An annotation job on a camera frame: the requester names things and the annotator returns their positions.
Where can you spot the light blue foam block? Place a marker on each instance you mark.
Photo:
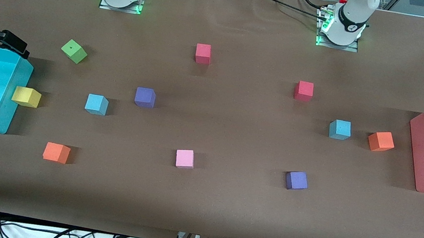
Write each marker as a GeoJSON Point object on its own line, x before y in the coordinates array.
{"type": "Point", "coordinates": [96, 104]}
{"type": "Point", "coordinates": [340, 129]}

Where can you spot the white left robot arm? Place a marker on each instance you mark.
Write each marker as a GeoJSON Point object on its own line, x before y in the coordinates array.
{"type": "Point", "coordinates": [349, 17]}

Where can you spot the yellow foam block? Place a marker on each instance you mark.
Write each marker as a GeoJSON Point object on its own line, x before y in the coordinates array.
{"type": "Point", "coordinates": [26, 96]}

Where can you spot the green foam block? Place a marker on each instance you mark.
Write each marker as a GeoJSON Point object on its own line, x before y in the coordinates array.
{"type": "Point", "coordinates": [74, 51]}

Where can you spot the orange foam block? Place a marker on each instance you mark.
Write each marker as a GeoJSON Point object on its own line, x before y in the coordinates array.
{"type": "Point", "coordinates": [381, 141]}
{"type": "Point", "coordinates": [56, 153]}

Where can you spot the purple foam block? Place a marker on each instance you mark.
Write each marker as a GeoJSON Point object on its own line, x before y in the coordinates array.
{"type": "Point", "coordinates": [296, 180]}
{"type": "Point", "coordinates": [145, 97]}

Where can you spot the red foam block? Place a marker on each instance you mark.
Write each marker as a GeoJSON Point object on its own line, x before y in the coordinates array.
{"type": "Point", "coordinates": [303, 90]}
{"type": "Point", "coordinates": [203, 53]}

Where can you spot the pink foam block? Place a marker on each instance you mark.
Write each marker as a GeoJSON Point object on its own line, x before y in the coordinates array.
{"type": "Point", "coordinates": [185, 158]}

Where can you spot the brown table cover sheet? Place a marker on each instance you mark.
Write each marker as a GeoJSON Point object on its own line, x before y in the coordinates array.
{"type": "Point", "coordinates": [224, 205]}

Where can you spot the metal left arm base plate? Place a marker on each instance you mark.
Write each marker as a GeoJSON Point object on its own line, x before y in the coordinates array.
{"type": "Point", "coordinates": [338, 46]}

